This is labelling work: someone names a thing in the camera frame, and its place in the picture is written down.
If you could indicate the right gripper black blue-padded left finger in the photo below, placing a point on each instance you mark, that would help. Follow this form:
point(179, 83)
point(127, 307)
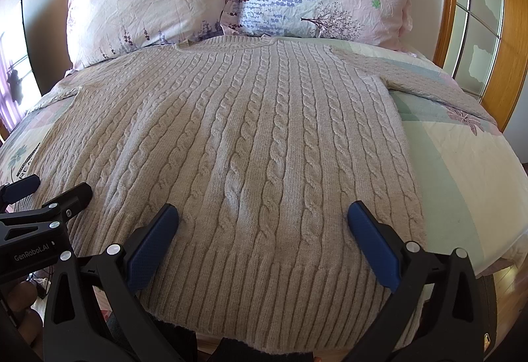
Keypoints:
point(93, 312)

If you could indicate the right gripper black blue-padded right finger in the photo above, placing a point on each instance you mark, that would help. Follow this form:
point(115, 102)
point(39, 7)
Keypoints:
point(433, 312)

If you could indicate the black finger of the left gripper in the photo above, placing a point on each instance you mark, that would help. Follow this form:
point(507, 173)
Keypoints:
point(70, 203)

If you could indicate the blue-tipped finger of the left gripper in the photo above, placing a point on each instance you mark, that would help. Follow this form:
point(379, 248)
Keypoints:
point(11, 193)

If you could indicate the pastel patchwork bed sheet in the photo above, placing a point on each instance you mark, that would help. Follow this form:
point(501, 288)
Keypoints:
point(472, 186)

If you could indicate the glass-panelled wooden wardrobe door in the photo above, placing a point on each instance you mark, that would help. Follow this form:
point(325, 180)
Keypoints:
point(482, 44)

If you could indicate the beige cable-knit sweater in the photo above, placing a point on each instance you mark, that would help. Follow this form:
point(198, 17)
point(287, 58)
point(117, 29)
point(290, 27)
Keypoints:
point(261, 144)

